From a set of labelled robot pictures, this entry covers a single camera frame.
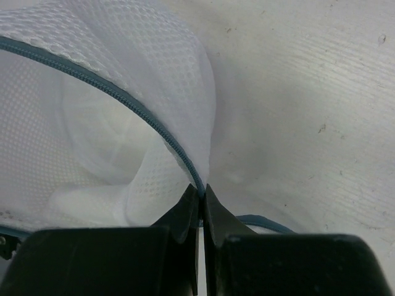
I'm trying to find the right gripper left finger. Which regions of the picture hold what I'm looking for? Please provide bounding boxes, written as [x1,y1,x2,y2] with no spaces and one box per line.
[1,186,199,295]

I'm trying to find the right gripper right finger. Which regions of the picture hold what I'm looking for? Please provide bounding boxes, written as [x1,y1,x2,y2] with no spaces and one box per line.
[202,187,392,295]

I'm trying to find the white mesh laundry bag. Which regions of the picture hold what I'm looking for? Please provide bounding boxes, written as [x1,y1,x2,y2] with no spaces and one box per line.
[0,7,297,238]

